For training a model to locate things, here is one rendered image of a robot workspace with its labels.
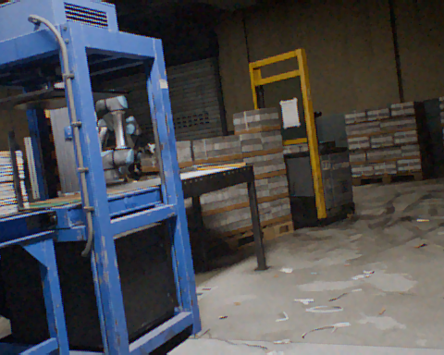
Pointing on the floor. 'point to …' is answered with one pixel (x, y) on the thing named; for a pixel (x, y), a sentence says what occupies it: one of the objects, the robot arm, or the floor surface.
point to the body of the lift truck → (340, 193)
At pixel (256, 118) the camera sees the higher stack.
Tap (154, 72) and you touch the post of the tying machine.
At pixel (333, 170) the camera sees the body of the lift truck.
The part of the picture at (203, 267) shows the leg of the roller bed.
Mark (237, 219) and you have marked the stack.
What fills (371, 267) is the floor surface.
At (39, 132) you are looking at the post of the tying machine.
